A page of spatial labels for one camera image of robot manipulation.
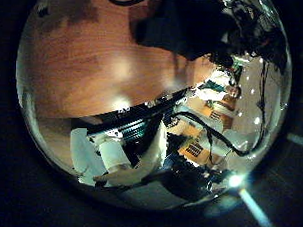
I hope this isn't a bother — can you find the black and white clothing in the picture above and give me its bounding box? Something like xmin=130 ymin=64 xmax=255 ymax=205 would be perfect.
xmin=134 ymin=0 xmax=239 ymax=64

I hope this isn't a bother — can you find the black grid keyboard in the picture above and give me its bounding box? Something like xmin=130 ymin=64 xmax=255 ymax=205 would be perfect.
xmin=184 ymin=142 xmax=205 ymax=158

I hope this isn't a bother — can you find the bright lamp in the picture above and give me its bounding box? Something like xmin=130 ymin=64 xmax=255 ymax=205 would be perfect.
xmin=227 ymin=172 xmax=245 ymax=190

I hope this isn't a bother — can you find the long black hanging cable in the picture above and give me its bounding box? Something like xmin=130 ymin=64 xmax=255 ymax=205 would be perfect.
xmin=171 ymin=110 xmax=271 ymax=159

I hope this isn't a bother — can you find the thick black cable loop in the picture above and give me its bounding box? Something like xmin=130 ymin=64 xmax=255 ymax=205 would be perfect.
xmin=104 ymin=0 xmax=156 ymax=9

